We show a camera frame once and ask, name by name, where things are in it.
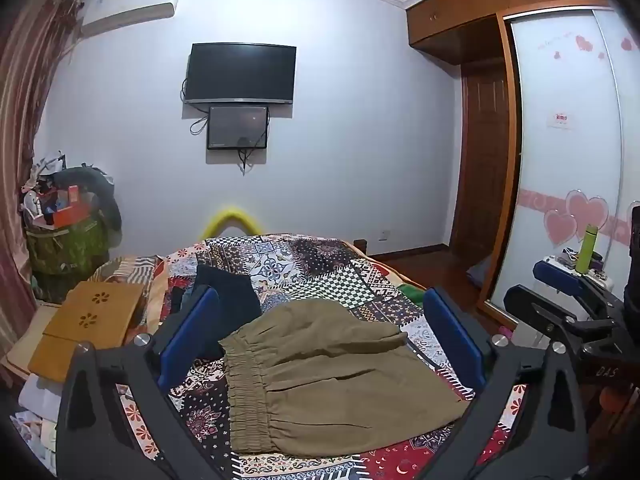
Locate small black wall panel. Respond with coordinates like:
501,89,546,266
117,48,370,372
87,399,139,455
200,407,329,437
206,105,270,151

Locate green bottle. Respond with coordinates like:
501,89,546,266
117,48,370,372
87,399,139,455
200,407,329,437
575,225,599,276

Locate green cloth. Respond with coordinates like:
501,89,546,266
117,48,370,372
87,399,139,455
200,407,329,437
399,284,427,307

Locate wooden lap desk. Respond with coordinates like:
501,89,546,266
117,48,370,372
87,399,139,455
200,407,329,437
27,280,147,385

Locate white papers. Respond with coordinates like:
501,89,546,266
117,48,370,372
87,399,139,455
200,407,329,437
10,374,63,463

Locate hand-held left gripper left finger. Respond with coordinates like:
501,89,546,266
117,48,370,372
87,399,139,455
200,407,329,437
55,284,237,480

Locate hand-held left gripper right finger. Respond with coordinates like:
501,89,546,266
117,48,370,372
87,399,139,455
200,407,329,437
421,287,592,480

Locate olive green pants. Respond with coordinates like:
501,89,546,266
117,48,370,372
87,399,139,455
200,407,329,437
218,298,472,457

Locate orange box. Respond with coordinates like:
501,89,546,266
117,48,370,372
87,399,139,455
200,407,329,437
50,185,97,229

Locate patchwork printed blanket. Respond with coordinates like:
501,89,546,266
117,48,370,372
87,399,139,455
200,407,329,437
10,232,528,480

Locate striped red curtain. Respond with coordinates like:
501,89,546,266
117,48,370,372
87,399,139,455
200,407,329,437
0,0,87,392

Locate wooden wardrobe with heart doors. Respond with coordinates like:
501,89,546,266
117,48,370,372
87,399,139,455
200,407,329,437
406,0,640,322

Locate dark navy pants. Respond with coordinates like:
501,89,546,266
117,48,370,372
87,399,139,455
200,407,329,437
172,264,263,361

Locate yellow foam arch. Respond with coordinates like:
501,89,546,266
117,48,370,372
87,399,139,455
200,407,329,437
202,203,271,239

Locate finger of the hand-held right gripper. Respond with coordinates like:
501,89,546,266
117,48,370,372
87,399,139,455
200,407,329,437
502,285,621,356
532,258,626,322

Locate black wall television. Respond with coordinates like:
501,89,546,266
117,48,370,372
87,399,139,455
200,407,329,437
181,42,297,106

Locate white air conditioner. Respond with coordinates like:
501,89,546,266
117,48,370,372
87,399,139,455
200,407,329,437
75,0,179,39

